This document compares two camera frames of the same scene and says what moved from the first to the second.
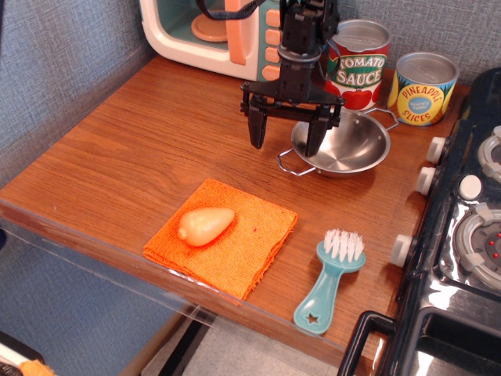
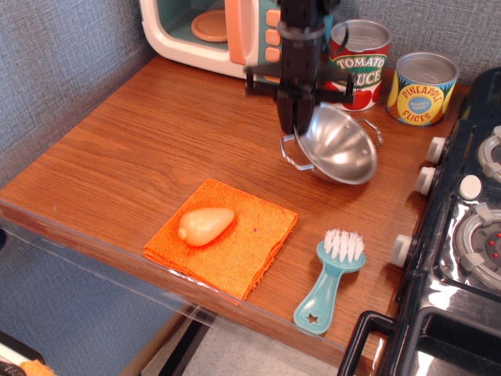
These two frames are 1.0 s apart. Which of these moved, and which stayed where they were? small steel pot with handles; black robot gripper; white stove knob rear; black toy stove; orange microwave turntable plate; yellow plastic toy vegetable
Moved: small steel pot with handles; black robot gripper
Stayed: orange microwave turntable plate; black toy stove; yellow plastic toy vegetable; white stove knob rear
